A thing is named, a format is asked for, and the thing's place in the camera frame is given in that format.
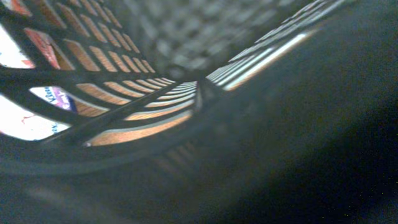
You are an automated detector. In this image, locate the multipack of tissue packets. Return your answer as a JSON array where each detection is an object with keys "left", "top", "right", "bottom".
[{"left": 1, "top": 22, "right": 73, "bottom": 141}]

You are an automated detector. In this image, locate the grey plastic shopping basket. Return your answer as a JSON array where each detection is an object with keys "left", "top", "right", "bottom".
[{"left": 1, "top": 1, "right": 397, "bottom": 223}]

